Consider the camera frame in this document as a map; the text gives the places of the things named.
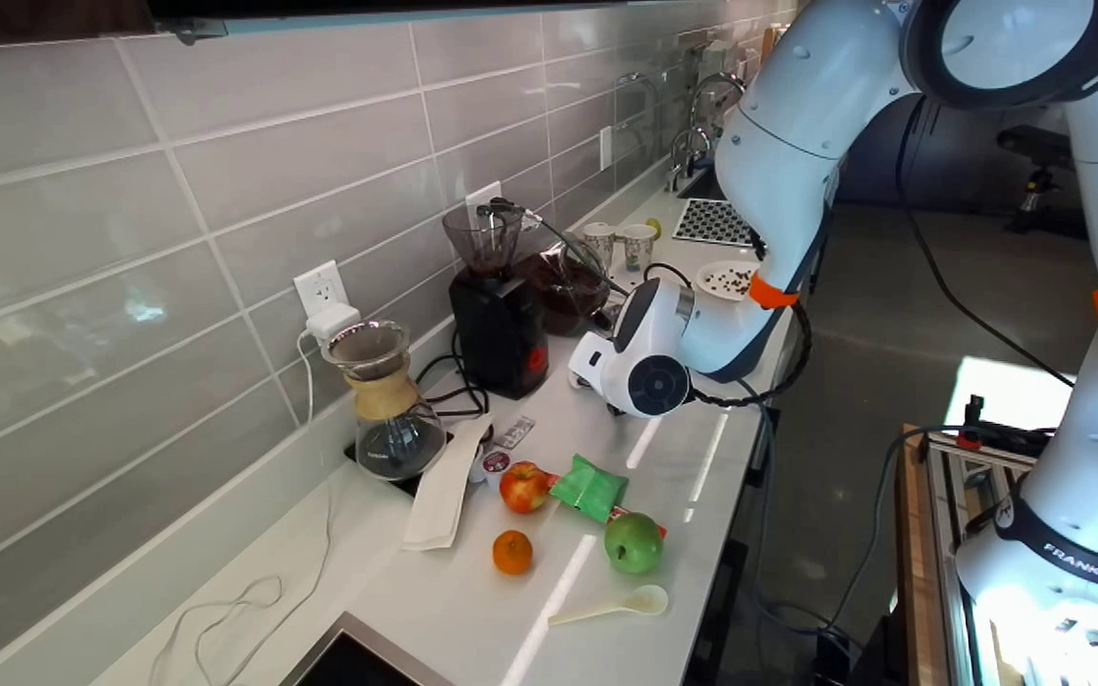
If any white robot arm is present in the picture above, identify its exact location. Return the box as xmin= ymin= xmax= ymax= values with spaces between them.
xmin=572 ymin=0 xmax=1098 ymax=686

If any glass jar of coffee beans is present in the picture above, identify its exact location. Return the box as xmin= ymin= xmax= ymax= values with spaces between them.
xmin=522 ymin=251 xmax=610 ymax=337

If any white plate with coffee beans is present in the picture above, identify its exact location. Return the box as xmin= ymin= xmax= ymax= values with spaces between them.
xmin=698 ymin=262 xmax=760 ymax=303

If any white folded cloth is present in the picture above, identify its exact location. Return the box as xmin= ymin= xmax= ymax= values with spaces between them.
xmin=404 ymin=415 xmax=493 ymax=552

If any small orange fruit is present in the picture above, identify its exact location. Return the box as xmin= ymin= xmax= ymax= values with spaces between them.
xmin=493 ymin=530 xmax=532 ymax=575

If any green apple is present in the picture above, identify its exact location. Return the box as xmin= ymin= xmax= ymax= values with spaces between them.
xmin=605 ymin=516 xmax=665 ymax=575

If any white plastic spoon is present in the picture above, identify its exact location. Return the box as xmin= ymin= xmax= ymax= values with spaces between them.
xmin=548 ymin=585 xmax=671 ymax=627

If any white wall outlet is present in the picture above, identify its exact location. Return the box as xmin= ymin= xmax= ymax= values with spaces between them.
xmin=292 ymin=262 xmax=347 ymax=331

